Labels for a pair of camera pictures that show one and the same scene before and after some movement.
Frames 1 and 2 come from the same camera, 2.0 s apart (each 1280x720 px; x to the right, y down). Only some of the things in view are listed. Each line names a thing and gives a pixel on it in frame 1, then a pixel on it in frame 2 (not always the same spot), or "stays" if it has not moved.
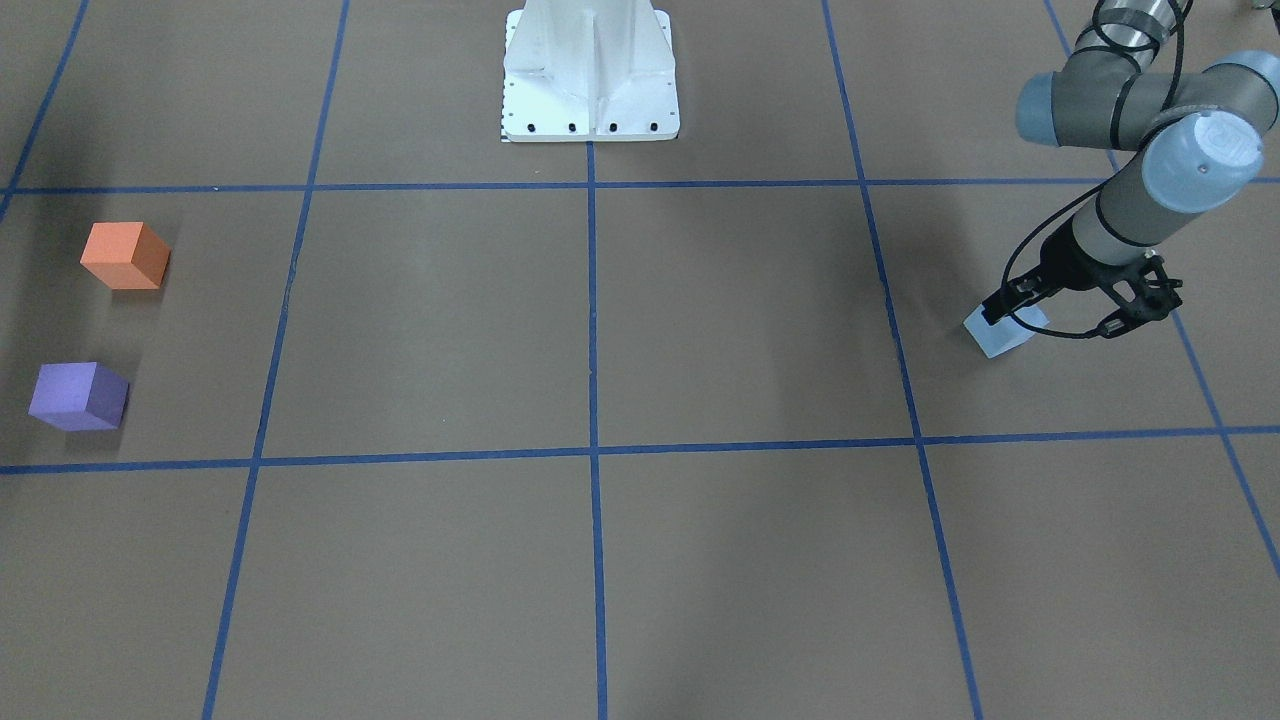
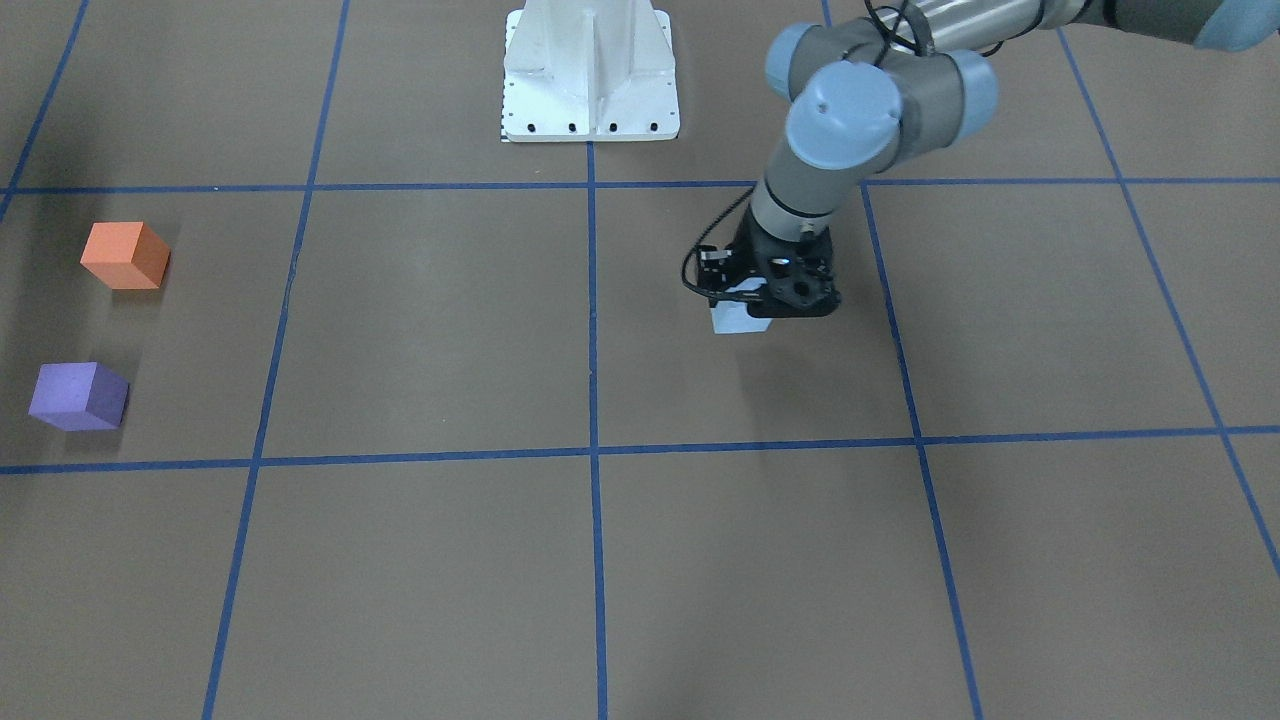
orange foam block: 126,255 stays
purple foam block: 78,396 stays
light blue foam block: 1000,336 → 733,317
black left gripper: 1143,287 → 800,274
